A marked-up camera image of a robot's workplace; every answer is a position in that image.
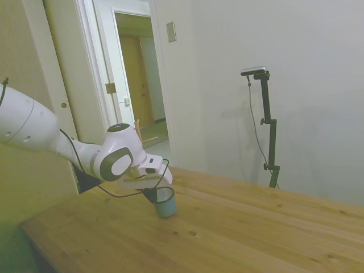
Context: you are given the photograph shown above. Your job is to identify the black camera stand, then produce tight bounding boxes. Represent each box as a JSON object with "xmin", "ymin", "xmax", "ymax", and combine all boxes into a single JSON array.
[{"xmin": 253, "ymin": 71, "xmax": 281, "ymax": 189}]

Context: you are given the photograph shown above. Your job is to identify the blue enamel mug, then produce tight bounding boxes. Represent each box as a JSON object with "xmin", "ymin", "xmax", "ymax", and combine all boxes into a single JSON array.
[{"xmin": 152, "ymin": 187, "xmax": 178, "ymax": 220}]

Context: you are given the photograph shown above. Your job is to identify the grey exterior camera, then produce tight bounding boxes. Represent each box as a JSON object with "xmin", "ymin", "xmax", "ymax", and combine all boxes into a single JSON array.
[{"xmin": 240, "ymin": 66, "xmax": 268, "ymax": 77}]

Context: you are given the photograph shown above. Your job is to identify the white open door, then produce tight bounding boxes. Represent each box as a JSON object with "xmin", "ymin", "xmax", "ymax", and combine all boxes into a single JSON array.
[{"xmin": 93, "ymin": 0, "xmax": 138, "ymax": 134}]

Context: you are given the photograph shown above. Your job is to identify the wooden hallway door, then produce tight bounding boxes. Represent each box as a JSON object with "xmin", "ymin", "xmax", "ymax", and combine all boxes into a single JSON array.
[{"xmin": 119, "ymin": 35, "xmax": 156, "ymax": 129}]

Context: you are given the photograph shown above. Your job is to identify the metal wall switch plate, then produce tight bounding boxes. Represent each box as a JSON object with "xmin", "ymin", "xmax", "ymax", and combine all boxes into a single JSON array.
[{"xmin": 166, "ymin": 21, "xmax": 177, "ymax": 43}]

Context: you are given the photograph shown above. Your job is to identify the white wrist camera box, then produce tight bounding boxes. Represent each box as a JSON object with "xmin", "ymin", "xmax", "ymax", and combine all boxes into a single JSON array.
[{"xmin": 137, "ymin": 153, "xmax": 169, "ymax": 176}]

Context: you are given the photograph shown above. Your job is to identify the wooden mug tree black base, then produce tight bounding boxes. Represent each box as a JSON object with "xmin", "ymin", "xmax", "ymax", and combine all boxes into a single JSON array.
[{"xmin": 133, "ymin": 119, "xmax": 159, "ymax": 146}]

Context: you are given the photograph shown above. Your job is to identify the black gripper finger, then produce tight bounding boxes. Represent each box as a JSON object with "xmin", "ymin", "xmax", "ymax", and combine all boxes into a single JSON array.
[{"xmin": 142, "ymin": 188, "xmax": 157, "ymax": 205}]

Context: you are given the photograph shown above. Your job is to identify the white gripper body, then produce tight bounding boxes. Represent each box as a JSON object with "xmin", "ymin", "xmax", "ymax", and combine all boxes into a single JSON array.
[{"xmin": 116, "ymin": 167, "xmax": 174, "ymax": 191}]

